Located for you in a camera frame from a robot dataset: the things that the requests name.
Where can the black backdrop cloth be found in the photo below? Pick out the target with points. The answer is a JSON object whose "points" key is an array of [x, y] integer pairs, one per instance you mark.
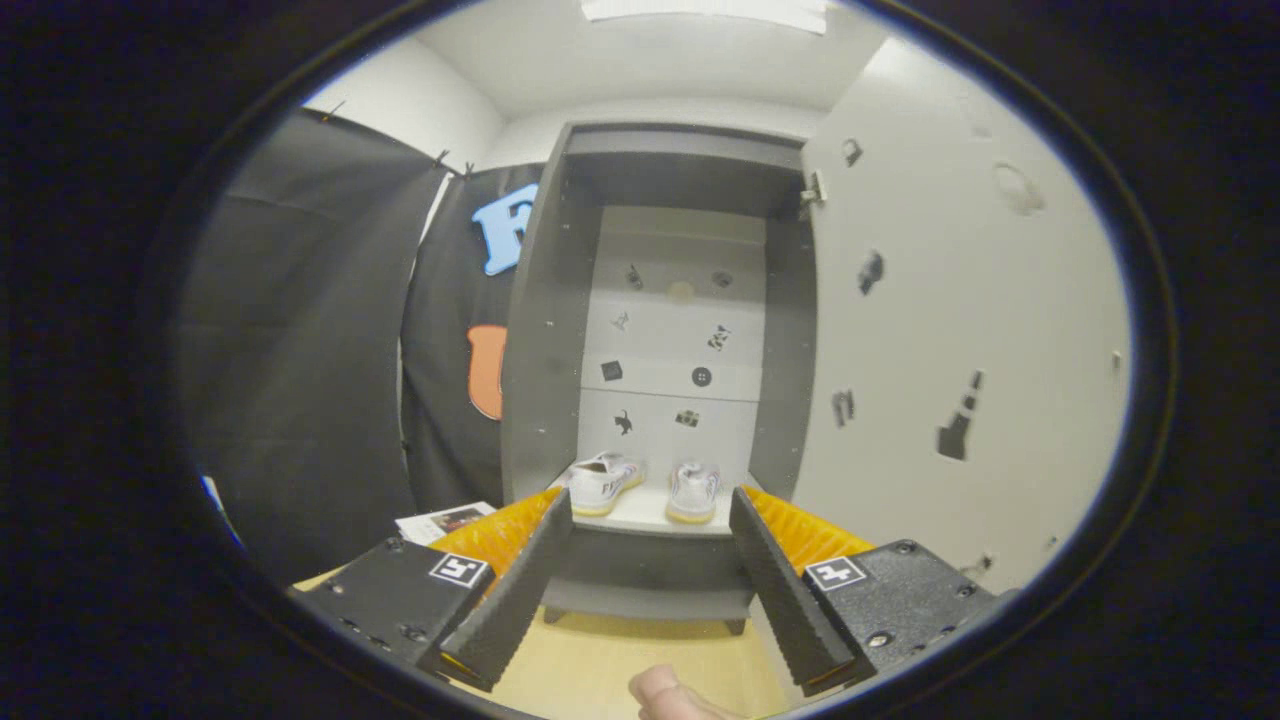
{"points": [[300, 350]]}

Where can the white canvas shoe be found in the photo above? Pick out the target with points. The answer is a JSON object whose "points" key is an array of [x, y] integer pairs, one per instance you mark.
{"points": [[693, 492], [603, 482]]}

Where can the pale grey shoe cabinet door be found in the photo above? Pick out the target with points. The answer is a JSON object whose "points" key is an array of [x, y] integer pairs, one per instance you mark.
{"points": [[1000, 320]]}

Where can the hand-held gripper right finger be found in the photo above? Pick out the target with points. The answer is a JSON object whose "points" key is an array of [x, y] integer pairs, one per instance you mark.
{"points": [[790, 600]]}

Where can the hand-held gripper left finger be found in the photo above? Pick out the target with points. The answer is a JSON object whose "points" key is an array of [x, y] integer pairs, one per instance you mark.
{"points": [[515, 600]]}

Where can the white book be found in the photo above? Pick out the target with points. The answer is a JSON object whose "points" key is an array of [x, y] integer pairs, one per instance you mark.
{"points": [[440, 522]]}

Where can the blue white object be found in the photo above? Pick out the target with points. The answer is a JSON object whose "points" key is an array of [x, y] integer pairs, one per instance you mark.
{"points": [[220, 510]]}

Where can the large ceiling light panel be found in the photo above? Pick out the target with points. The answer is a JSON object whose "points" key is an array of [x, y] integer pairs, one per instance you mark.
{"points": [[710, 12]]}

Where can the grey shoe cabinet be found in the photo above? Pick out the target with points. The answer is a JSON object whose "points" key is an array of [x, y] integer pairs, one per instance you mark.
{"points": [[540, 380]]}

